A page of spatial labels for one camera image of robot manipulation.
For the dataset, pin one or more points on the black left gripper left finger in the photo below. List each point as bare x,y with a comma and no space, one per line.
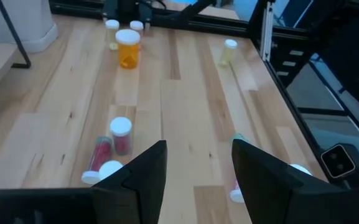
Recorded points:
135,193

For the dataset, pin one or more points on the green pill vial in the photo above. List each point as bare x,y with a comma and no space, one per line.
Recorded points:
239,137

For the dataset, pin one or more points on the black table-level camera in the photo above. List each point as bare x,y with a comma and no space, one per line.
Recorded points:
338,161

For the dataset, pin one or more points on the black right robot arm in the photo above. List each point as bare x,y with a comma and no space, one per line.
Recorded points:
126,9

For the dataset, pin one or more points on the white planter pot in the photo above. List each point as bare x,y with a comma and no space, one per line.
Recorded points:
33,25

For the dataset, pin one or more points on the purple pill vial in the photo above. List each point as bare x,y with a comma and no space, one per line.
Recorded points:
109,169

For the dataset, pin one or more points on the silver aluminium rig post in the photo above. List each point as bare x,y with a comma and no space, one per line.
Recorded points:
267,31

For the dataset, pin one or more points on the large white labelled bottle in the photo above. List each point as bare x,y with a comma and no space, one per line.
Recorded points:
300,169

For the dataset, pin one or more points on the large orange pill bottle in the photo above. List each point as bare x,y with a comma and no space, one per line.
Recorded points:
128,54

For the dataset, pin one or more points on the yellow pill vial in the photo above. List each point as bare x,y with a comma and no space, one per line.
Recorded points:
228,54

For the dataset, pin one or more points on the pale pink pill vial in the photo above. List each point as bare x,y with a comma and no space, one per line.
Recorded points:
236,196

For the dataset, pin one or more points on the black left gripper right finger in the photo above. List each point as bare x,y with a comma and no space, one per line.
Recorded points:
269,193

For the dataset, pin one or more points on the teal vial with red pills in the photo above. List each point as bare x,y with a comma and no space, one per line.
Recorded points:
121,143
99,154

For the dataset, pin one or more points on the small clear vial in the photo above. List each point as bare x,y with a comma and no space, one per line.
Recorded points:
112,37
136,25

